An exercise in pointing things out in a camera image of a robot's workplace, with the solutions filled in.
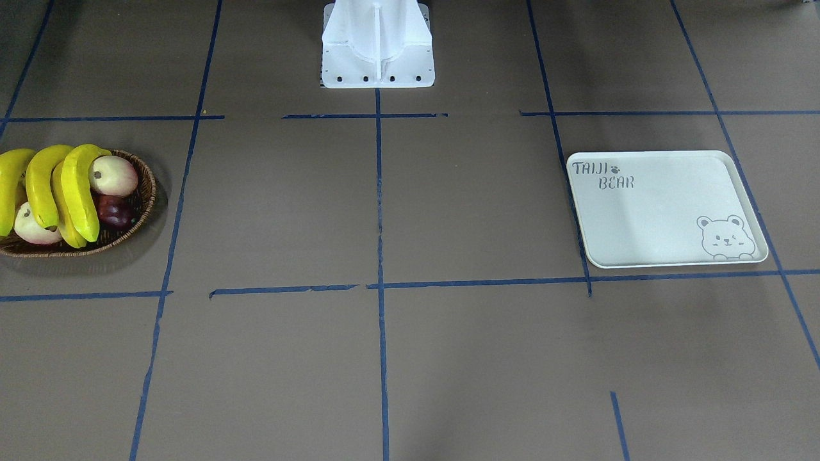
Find yellow banana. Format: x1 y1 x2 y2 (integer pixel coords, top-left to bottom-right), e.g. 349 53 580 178
51 161 88 248
1 148 36 238
61 143 112 242
24 144 73 229

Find brown wicker basket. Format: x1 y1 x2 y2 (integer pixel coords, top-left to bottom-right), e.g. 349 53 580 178
0 149 157 259

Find white bear tray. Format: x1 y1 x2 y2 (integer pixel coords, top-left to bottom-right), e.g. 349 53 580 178
566 150 769 269

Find dark red fruit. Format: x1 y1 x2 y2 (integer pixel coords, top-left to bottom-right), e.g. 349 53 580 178
94 195 138 231

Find pale red apple upper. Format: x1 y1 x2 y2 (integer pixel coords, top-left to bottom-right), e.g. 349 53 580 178
90 155 139 197

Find pale red apple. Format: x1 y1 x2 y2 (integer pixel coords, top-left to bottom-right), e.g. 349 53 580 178
13 202 62 245
90 155 139 197

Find pale red apple lower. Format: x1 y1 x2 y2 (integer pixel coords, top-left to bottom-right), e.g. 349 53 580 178
13 202 62 245

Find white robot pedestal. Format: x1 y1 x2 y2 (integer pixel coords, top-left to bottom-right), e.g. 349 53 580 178
320 1 436 88

